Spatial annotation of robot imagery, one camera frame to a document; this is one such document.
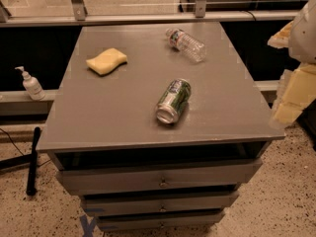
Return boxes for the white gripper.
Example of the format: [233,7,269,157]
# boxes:
[268,0,316,126]

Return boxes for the clear plastic water bottle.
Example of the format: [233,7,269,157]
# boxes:
[166,29,206,63]

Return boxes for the white pump dispenser bottle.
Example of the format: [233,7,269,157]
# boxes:
[16,66,45,101]

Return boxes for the green aluminium soda can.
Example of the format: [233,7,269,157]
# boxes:
[156,78,192,124]

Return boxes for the grey drawer cabinet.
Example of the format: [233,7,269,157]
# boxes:
[37,21,286,233]

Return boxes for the top grey drawer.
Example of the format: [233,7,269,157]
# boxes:
[56,158,263,196]

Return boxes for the grey drawer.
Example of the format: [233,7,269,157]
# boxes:
[96,209,224,232]
[81,192,239,216]
[56,158,263,196]

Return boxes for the yellow sponge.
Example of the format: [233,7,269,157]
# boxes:
[86,48,127,76]

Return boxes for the middle grey drawer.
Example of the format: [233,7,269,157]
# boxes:
[81,192,239,216]

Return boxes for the bottom grey drawer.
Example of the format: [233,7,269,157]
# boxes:
[96,209,224,232]

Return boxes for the black stand leg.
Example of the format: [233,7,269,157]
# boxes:
[0,127,40,196]

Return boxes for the black cable on floor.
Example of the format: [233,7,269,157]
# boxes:
[0,127,26,157]

